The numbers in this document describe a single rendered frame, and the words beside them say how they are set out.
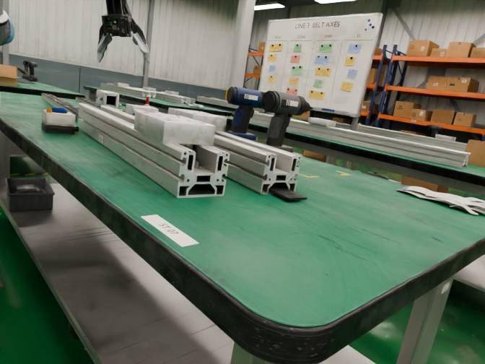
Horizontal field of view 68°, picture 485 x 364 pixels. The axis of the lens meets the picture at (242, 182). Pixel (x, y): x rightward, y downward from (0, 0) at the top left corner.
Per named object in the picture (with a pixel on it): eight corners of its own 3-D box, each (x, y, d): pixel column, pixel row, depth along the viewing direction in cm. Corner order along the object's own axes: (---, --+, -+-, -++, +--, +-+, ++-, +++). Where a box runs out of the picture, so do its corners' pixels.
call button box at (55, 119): (41, 128, 111) (42, 107, 110) (75, 131, 117) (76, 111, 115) (45, 133, 105) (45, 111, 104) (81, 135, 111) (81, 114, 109)
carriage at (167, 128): (132, 141, 79) (134, 110, 77) (177, 144, 85) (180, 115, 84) (161, 157, 66) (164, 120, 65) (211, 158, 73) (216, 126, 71)
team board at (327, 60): (234, 171, 476) (258, 15, 432) (260, 170, 510) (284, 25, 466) (327, 207, 371) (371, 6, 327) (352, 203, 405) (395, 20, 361)
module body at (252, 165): (131, 131, 136) (133, 108, 134) (156, 133, 142) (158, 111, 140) (260, 194, 74) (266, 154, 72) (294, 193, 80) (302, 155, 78)
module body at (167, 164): (77, 127, 124) (79, 102, 123) (107, 129, 130) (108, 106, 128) (176, 198, 63) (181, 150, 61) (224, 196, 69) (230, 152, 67)
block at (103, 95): (94, 105, 222) (95, 89, 220) (113, 107, 229) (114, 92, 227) (99, 107, 214) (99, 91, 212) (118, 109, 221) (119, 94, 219)
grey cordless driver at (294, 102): (247, 165, 105) (260, 88, 100) (291, 164, 118) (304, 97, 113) (265, 171, 99) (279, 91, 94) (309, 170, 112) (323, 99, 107)
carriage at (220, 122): (166, 129, 109) (168, 107, 108) (197, 132, 116) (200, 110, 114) (190, 139, 97) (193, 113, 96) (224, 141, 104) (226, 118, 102)
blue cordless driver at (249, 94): (217, 148, 128) (226, 85, 123) (265, 152, 136) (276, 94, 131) (225, 152, 121) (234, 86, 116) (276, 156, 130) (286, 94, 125)
